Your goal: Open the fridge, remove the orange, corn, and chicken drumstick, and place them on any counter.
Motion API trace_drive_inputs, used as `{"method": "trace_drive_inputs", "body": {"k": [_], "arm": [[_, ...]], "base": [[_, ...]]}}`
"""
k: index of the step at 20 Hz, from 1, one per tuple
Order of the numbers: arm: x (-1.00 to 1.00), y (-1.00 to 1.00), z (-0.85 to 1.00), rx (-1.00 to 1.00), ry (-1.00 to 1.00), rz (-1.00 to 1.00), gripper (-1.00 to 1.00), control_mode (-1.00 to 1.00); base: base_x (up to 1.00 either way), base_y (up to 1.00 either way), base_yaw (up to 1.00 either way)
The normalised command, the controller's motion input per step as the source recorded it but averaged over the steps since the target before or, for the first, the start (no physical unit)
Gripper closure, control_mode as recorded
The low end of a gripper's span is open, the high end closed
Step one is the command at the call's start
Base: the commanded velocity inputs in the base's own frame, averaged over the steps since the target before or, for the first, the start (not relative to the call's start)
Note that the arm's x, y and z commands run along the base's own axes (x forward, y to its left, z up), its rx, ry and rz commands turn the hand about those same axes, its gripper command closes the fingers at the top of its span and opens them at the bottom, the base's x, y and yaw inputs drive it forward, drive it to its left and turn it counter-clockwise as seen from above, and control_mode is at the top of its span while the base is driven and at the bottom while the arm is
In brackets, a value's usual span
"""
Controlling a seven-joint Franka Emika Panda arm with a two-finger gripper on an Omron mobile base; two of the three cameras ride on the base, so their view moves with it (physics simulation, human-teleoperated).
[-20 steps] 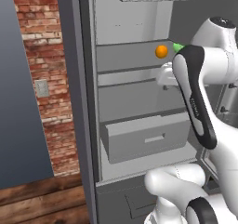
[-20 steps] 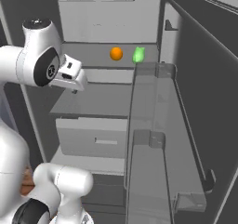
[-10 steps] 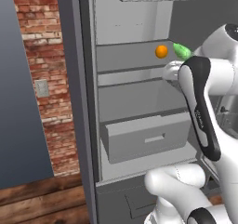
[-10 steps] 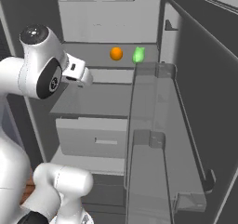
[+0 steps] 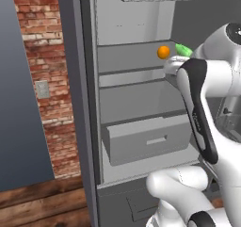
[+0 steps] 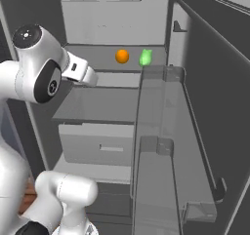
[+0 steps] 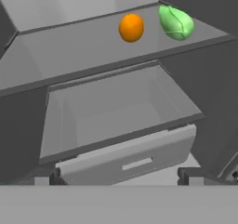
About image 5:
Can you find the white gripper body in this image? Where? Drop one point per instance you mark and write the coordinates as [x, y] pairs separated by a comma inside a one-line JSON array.
[[172, 65]]

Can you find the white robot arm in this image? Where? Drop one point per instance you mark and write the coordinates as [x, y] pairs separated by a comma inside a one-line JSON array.
[[226, 80]]

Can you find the grey wall switch plate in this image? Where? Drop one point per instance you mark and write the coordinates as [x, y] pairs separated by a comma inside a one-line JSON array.
[[42, 89]]

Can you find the grey freezer drawer front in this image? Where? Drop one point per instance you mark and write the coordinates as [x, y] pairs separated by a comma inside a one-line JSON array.
[[116, 205]]

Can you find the green corn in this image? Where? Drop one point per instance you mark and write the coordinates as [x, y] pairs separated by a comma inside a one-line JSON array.
[[183, 50]]

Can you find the orange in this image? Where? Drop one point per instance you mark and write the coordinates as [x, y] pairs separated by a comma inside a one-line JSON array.
[[163, 52]]

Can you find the grey fridge shelf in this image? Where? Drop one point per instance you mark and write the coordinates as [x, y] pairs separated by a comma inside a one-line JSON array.
[[135, 100], [128, 56]]

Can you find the grey fridge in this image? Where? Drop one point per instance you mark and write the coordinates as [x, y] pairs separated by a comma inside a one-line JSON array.
[[84, 111]]

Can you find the grey fridge drawer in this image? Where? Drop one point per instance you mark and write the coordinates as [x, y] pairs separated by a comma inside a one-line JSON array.
[[135, 146]]

